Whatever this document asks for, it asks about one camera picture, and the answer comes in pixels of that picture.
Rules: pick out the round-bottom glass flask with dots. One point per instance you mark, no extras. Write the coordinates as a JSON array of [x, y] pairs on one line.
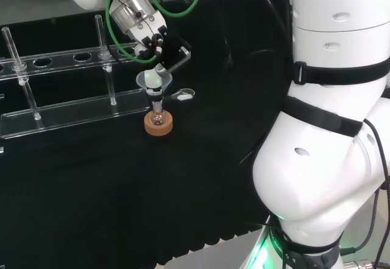
[[158, 118]]

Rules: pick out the clear plastic funnel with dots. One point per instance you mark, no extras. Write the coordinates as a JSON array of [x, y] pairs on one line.
[[139, 80]]

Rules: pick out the black cloth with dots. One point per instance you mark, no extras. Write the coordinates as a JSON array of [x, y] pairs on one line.
[[122, 190]]

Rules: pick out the clear weighing funnel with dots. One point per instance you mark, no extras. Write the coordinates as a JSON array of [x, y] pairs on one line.
[[184, 97]]

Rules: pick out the clear acrylic funnel stand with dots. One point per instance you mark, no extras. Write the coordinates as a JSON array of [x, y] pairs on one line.
[[76, 110]]

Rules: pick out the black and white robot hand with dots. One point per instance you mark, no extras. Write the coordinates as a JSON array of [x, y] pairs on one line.
[[170, 48]]

